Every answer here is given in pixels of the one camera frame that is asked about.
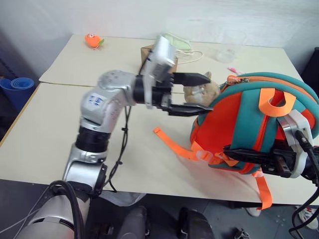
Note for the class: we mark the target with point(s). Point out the clear plastic container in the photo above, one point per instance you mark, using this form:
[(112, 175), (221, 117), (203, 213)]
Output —
[(225, 54)]

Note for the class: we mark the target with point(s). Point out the blue rolled mat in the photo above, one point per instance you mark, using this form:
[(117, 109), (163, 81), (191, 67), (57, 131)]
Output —
[(18, 89)]

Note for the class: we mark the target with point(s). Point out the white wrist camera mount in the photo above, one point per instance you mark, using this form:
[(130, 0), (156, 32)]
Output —
[(299, 124), (162, 56)]

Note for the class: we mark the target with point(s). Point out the orange plush carrot toy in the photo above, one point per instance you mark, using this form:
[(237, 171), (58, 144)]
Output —
[(92, 40)]

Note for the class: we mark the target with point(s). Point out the orange and teal backpack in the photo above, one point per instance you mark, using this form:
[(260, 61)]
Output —
[(236, 119)]

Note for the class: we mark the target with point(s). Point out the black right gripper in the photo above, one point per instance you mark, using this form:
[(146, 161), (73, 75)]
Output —
[(280, 161)]

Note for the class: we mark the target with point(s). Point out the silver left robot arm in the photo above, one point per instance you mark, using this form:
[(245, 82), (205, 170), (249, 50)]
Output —
[(104, 107)]

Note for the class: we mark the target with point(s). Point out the dark rounded shape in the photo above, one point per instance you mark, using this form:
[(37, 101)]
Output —
[(133, 224)]

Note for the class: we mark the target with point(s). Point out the tan plush animal toy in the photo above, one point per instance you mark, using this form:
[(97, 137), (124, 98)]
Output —
[(202, 93)]

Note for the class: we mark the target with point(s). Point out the white and red shoe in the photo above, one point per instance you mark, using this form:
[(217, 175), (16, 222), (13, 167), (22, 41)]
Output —
[(253, 211), (309, 216)]

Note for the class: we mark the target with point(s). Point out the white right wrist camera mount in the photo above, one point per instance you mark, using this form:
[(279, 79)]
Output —
[(299, 124)]

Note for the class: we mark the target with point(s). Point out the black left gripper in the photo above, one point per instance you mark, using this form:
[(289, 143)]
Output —
[(162, 93)]

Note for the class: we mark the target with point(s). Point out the small pink object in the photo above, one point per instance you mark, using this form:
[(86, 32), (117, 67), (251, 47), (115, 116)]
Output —
[(233, 69)]

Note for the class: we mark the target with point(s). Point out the brown cardboard box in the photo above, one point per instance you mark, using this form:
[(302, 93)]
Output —
[(145, 56)]

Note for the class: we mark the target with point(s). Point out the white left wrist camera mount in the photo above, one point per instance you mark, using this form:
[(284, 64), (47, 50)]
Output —
[(162, 56)]

